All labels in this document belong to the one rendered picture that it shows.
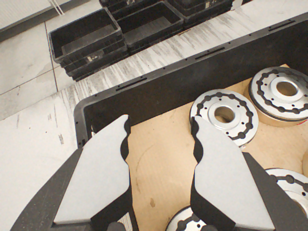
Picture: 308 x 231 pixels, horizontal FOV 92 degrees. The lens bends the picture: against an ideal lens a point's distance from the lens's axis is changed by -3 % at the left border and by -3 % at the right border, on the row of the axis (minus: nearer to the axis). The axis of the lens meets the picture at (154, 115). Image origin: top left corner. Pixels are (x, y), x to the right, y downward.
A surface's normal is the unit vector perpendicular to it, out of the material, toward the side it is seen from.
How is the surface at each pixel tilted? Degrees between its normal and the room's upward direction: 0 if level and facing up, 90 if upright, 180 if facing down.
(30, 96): 0
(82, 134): 0
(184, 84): 90
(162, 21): 0
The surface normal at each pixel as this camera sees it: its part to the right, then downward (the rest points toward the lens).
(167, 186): -0.15, -0.44
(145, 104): 0.35, 0.81
